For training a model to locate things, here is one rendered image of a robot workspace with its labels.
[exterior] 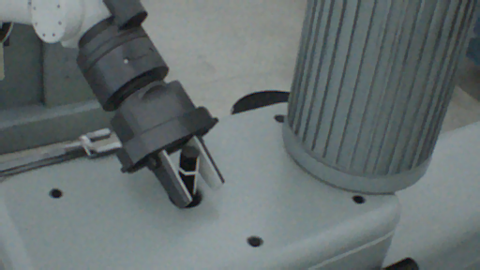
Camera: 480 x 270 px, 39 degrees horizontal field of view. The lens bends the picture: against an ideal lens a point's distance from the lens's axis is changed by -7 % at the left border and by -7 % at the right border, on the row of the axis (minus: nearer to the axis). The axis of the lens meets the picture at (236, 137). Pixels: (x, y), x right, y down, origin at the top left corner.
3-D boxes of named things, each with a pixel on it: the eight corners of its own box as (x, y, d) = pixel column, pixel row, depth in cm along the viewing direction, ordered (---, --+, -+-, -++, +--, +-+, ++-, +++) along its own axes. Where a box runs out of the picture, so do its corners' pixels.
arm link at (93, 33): (62, 94, 79) (20, 17, 80) (127, 75, 87) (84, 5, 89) (111, 34, 72) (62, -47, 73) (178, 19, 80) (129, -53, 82)
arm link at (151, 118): (196, 146, 87) (145, 66, 89) (232, 109, 79) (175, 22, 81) (112, 187, 79) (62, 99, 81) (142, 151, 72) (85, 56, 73)
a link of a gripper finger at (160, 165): (182, 208, 78) (152, 160, 79) (194, 198, 76) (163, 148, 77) (172, 214, 77) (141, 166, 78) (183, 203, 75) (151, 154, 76)
